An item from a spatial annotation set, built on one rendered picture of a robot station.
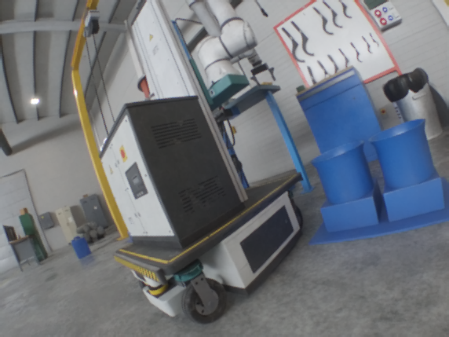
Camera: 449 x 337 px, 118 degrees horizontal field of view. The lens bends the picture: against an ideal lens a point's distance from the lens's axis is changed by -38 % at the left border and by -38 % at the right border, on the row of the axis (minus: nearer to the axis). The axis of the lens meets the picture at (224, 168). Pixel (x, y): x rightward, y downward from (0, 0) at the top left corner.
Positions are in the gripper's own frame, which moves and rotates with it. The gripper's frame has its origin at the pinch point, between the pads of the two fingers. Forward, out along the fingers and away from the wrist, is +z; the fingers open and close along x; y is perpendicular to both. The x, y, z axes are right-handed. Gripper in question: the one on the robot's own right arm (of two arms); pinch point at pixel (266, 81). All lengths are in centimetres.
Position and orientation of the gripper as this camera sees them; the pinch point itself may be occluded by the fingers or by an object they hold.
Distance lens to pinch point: 170.5
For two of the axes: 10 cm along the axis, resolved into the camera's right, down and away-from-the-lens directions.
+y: -3.8, 6.0, -7.1
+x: 7.8, -2.0, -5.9
